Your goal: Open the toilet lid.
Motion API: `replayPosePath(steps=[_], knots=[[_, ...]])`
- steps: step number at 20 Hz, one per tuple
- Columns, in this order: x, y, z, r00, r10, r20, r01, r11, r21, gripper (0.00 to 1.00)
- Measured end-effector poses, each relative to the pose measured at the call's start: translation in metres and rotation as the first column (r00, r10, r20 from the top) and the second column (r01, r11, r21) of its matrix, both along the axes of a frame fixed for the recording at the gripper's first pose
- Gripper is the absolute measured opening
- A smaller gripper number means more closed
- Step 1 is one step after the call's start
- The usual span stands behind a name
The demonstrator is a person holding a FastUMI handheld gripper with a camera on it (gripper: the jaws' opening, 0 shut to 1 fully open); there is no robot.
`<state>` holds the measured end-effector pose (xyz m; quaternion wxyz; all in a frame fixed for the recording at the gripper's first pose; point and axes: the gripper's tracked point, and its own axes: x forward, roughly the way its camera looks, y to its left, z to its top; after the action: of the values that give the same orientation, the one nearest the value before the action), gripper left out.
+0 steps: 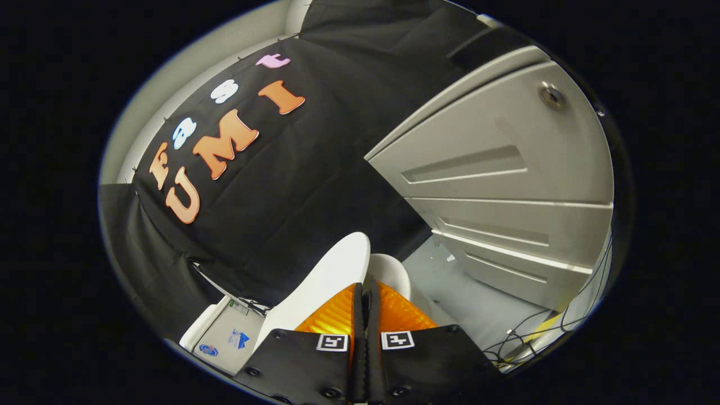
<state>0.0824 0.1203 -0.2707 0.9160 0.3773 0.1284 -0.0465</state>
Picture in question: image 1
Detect round metal cabinet lock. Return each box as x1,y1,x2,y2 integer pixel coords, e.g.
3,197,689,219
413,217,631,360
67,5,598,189
540,82,566,110

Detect white drawer cabinet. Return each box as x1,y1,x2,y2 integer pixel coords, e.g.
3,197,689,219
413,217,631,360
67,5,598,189
364,45,615,313

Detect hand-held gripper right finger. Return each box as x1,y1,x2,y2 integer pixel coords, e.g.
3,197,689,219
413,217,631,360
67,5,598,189
366,278,504,405

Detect black backdrop cloth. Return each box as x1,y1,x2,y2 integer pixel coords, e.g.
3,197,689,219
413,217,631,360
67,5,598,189
98,0,541,338

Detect white toilet lid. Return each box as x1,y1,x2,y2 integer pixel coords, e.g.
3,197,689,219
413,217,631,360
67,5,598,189
253,232,372,352

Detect white toilet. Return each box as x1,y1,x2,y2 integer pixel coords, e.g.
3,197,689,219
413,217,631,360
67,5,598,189
180,254,434,376

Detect black cable behind toilet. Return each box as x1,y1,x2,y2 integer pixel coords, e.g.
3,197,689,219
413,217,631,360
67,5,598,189
190,260,272,317

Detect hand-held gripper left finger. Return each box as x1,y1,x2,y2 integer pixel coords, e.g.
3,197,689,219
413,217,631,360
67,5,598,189
233,281,367,405

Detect black floor cables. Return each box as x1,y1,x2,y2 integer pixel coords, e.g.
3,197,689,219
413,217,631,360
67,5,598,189
483,236,613,373

